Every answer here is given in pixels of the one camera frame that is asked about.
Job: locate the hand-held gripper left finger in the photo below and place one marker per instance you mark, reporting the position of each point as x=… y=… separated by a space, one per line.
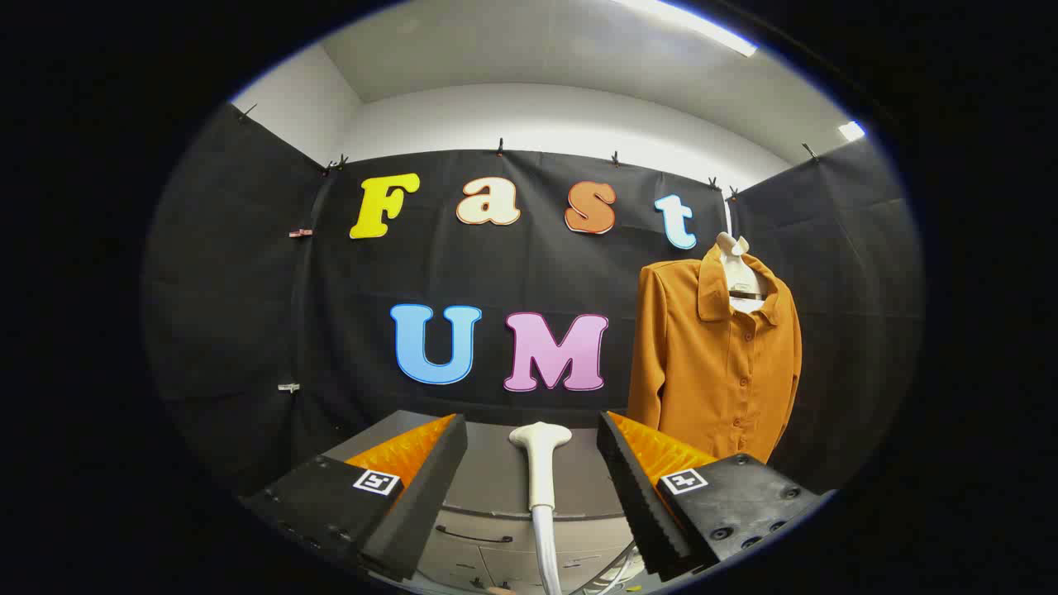
x=430 y=487

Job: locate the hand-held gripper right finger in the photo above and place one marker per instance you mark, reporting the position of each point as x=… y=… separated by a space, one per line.
x=636 y=496

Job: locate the orange button shirt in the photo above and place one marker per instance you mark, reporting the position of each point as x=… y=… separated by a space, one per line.
x=711 y=380

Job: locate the white clothes hanger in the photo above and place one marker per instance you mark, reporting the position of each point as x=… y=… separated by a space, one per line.
x=741 y=277

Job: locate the grey cabinet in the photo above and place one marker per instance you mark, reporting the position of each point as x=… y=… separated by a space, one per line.
x=496 y=471

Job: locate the black backdrop cloth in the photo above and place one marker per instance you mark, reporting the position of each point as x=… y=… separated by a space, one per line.
x=248 y=330

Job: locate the row of black clips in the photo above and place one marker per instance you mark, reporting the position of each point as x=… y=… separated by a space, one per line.
x=499 y=149

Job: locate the small ceiling light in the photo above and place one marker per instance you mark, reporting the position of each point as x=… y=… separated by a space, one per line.
x=851 y=130

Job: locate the long ceiling light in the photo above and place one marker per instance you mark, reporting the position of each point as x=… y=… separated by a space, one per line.
x=702 y=29

